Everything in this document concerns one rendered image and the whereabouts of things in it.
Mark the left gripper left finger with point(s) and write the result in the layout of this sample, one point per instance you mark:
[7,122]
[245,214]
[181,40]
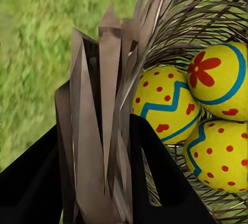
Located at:
[30,187]

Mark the wicker basket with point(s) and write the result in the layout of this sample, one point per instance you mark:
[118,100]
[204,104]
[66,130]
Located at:
[93,107]

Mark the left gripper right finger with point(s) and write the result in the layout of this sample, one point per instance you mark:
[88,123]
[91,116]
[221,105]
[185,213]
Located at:
[180,203]

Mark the easter egg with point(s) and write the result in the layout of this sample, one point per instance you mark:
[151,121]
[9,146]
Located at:
[217,154]
[218,79]
[164,99]

